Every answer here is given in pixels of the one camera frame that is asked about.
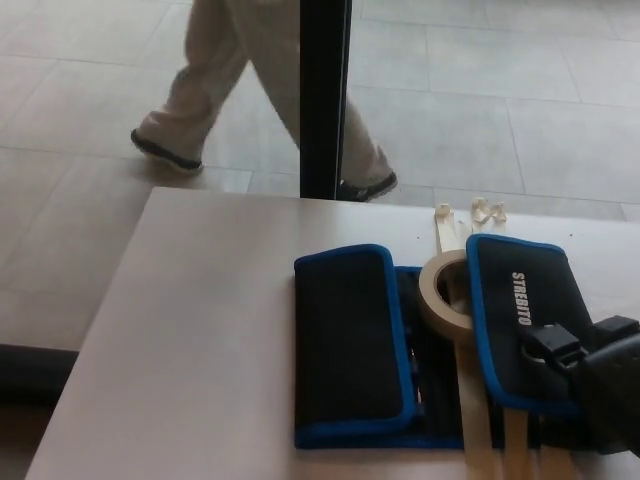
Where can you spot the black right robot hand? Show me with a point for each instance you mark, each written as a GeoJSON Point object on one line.
{"type": "Point", "coordinates": [610, 385]}

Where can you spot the black blue-trimmed folding toolkit case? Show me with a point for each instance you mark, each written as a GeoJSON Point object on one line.
{"type": "Point", "coordinates": [345, 340]}

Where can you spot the beige masking tape roll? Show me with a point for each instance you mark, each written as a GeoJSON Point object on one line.
{"type": "Point", "coordinates": [431, 305]}

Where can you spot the long beige masking tape strip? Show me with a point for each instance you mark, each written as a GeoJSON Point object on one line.
{"type": "Point", "coordinates": [446, 237]}

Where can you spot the beige trousers of passer-by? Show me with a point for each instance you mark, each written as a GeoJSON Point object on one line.
{"type": "Point", "coordinates": [220, 60]}

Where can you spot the black vertical door frame post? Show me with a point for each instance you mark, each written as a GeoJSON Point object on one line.
{"type": "Point", "coordinates": [322, 100]}

